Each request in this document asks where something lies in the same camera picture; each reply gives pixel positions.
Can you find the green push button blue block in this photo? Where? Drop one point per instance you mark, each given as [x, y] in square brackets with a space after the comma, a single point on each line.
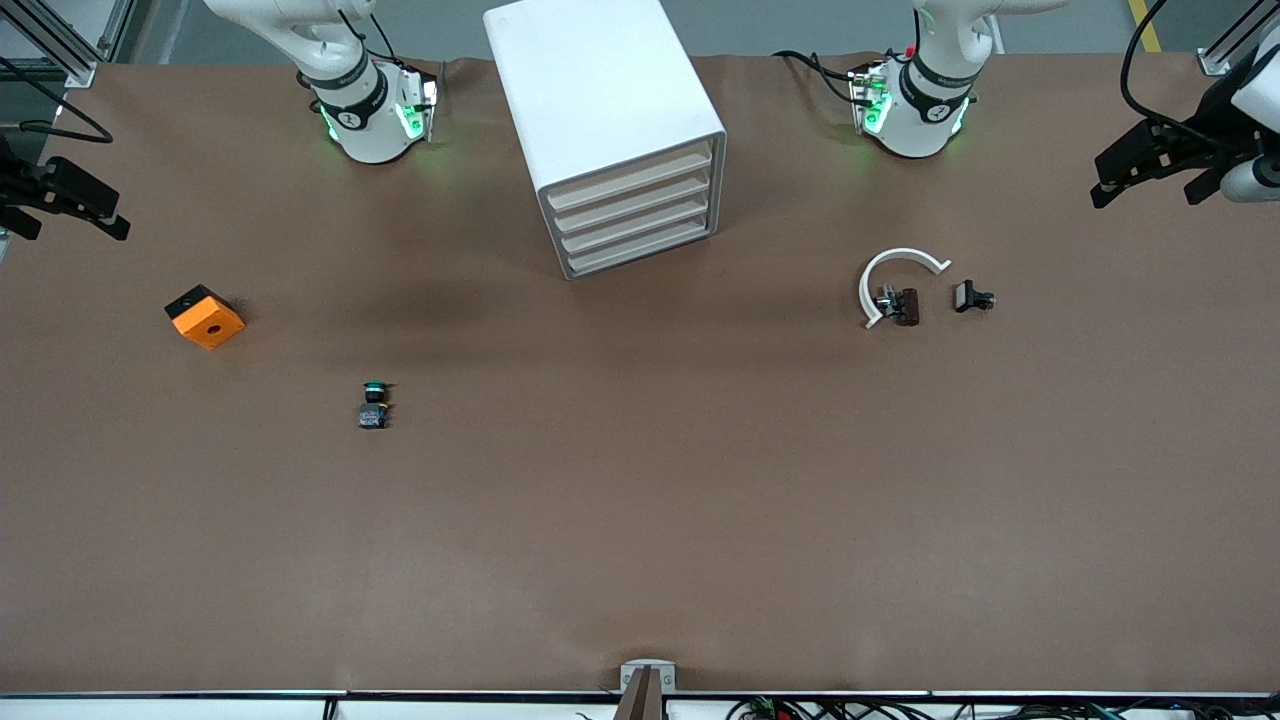
[373, 405]

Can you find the aluminium frame profile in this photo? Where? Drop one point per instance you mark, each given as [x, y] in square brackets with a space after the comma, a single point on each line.
[50, 35]
[1232, 48]

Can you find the orange block with hole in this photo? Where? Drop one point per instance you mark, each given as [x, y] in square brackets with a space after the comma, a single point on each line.
[210, 322]

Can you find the brown paper table cover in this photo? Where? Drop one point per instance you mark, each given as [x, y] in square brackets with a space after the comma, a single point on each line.
[640, 480]

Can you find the white curved plastic arc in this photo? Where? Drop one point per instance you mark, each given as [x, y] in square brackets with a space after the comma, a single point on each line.
[868, 285]

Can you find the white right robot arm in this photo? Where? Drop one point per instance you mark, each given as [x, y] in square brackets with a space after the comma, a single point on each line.
[365, 120]

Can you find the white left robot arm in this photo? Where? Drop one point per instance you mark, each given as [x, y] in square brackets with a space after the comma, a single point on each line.
[915, 120]

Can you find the brown small electrical component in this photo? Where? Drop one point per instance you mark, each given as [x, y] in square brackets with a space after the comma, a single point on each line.
[903, 306]

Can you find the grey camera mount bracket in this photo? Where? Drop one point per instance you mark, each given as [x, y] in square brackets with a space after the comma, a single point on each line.
[647, 680]

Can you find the black small electrical component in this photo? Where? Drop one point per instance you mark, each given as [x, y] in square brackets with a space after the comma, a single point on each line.
[970, 297]

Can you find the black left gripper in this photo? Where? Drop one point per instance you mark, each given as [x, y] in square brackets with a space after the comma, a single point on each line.
[1203, 137]

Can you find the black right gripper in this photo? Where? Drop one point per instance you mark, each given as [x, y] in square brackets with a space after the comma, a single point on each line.
[12, 187]

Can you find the white plastic bin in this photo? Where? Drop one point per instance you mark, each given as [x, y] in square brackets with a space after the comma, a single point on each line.
[630, 181]

